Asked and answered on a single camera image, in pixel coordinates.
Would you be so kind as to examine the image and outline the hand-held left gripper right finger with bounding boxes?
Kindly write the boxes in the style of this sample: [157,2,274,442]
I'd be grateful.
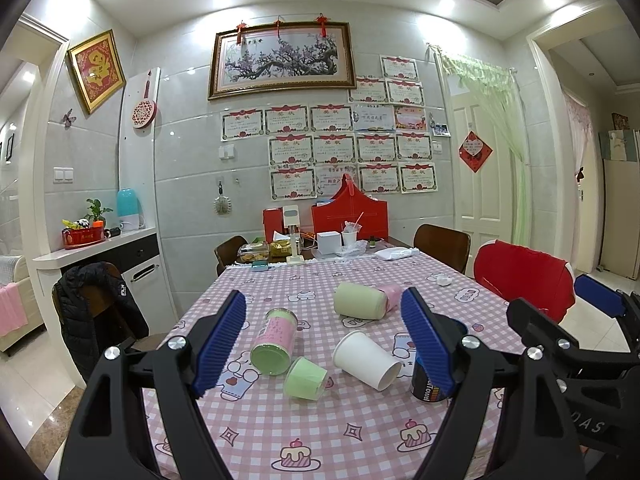
[400,287,583,480]

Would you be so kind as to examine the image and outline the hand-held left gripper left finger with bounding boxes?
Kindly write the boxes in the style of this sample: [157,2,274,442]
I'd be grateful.
[59,290,248,480]

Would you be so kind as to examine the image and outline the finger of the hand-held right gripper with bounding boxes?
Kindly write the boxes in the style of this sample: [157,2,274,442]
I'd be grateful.
[573,274,640,356]
[506,298,621,382]

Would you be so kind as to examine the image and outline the black printed cup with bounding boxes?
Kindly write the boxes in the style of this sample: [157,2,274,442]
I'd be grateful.
[411,322,469,403]

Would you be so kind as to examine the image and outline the pink label green cup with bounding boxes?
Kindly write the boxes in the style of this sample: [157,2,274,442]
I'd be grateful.
[250,307,298,377]

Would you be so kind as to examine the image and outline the white paper cup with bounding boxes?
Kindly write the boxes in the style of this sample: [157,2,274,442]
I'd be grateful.
[332,330,403,392]

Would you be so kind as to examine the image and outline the large pale green cup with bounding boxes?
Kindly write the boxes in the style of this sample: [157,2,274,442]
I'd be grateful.
[333,282,389,320]

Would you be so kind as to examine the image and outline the small light green paper cup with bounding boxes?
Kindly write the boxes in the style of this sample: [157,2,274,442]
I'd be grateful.
[283,356,328,402]

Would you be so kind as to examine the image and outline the white cup with straw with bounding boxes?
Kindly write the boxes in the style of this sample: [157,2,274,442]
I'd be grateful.
[341,212,364,248]

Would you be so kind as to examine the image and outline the red covered chair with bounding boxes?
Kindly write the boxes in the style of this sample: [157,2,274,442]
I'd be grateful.
[473,240,577,325]

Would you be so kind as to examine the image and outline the brown wooden chair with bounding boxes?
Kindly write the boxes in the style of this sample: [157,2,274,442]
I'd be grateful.
[214,235,249,277]
[413,224,472,276]

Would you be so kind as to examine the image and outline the white plastic bag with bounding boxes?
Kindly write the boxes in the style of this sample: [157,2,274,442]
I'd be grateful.
[375,246,418,261]

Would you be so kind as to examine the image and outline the clear food container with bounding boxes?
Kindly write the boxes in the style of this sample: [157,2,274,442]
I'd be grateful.
[237,242,271,264]

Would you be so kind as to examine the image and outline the white sideboard cabinet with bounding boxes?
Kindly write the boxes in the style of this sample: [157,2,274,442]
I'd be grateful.
[32,225,161,391]

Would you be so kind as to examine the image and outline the pink checked tablecloth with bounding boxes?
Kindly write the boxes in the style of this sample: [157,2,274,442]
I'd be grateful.
[142,247,581,480]

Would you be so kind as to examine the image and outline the black jacket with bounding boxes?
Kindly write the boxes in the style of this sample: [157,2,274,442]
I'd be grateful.
[52,261,150,381]

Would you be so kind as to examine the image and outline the pink curtain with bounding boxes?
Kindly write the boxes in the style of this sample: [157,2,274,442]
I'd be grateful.
[565,90,598,271]

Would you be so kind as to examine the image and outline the red box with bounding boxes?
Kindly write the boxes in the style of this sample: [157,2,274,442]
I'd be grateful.
[263,208,288,241]

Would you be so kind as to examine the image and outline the white door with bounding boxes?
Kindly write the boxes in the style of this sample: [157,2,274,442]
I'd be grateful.
[445,87,526,261]

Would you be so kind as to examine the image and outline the white box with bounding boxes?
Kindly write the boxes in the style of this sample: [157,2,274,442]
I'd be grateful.
[316,231,342,259]

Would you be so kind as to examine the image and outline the white desk lamp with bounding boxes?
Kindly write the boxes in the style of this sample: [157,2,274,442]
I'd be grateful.
[283,207,306,264]

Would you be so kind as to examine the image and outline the red felt bag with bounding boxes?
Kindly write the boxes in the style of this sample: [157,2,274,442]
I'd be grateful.
[311,178,389,246]

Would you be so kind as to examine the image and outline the green sheer curtain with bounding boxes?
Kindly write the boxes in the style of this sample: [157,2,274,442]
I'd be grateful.
[440,52,531,251]

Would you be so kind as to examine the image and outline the teal humidifier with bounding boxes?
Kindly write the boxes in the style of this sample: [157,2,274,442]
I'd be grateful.
[116,188,146,232]

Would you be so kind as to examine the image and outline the red tray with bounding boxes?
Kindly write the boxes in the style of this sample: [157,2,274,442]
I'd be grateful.
[61,227,107,250]

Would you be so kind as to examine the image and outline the small potted plant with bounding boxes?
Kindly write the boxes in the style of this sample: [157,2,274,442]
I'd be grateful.
[85,198,113,226]

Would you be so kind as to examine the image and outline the red diamond door decoration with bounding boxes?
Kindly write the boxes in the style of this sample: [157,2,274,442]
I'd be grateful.
[458,131,488,173]

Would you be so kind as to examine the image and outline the beige sofa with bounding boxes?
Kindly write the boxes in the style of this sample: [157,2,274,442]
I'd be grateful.
[0,255,46,356]

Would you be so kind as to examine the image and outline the pink cloth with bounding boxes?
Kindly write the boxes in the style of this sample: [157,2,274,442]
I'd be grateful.
[0,282,28,338]

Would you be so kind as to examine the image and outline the group of award certificates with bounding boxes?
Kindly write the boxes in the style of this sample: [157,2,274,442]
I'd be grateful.
[221,55,438,201]

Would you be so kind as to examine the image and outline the round pink hanging ornament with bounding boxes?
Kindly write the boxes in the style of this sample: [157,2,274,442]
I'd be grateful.
[131,71,158,130]

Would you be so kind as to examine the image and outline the framed blossom painting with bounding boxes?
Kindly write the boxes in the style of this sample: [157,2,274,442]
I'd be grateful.
[208,20,356,101]

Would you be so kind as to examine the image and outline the gold framed red picture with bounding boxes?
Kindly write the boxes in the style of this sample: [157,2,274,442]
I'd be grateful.
[66,29,126,115]

